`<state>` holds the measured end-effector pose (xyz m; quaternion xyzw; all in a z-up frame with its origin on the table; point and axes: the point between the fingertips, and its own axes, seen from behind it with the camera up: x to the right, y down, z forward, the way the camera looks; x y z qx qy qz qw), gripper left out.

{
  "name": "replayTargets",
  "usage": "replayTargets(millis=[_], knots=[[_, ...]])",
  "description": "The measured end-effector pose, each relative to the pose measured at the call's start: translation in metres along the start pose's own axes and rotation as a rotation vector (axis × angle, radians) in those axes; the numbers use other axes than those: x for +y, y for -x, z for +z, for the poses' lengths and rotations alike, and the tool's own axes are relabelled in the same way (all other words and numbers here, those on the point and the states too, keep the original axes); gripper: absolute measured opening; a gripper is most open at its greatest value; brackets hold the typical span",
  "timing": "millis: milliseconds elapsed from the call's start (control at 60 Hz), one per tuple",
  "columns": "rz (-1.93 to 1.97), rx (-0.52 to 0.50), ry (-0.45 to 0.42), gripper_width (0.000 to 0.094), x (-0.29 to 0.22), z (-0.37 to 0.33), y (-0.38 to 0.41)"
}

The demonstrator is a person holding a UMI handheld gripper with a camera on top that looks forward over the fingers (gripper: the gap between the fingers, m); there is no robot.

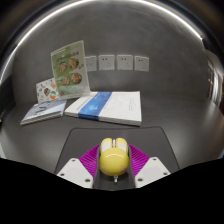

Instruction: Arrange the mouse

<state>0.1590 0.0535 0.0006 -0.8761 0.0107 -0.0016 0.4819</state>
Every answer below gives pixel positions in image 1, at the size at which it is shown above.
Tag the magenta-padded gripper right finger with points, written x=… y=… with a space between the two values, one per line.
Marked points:
x=151 y=171

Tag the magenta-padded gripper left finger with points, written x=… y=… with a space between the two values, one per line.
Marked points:
x=75 y=173

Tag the yellow computer mouse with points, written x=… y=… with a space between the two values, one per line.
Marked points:
x=114 y=160

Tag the black mouse pad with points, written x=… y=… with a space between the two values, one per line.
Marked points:
x=83 y=140

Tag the grey striped-cover book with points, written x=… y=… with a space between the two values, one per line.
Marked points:
x=45 y=111

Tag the white book with blue stripe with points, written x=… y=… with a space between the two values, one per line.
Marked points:
x=116 y=106

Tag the white sticker card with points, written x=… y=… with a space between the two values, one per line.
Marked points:
x=46 y=90

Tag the green food poster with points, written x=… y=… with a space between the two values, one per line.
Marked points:
x=70 y=68

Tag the white wall socket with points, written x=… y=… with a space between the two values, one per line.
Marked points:
x=106 y=62
x=141 y=63
x=125 y=62
x=91 y=63

